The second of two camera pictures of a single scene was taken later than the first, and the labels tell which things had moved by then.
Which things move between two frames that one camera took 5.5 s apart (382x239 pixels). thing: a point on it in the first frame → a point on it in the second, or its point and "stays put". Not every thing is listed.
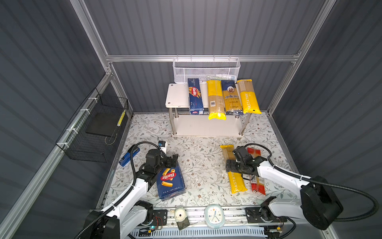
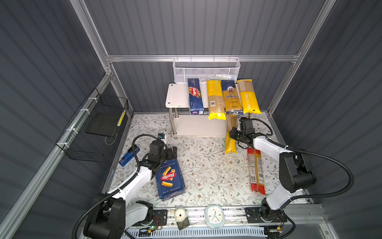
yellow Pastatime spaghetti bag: [248, 97] stays put
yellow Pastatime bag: [237, 179] → [231, 122]
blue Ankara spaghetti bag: [232, 104] stays put
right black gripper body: [235, 166] → [237, 134]
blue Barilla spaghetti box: [196, 107] stays put
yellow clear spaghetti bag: [216, 109] stays put
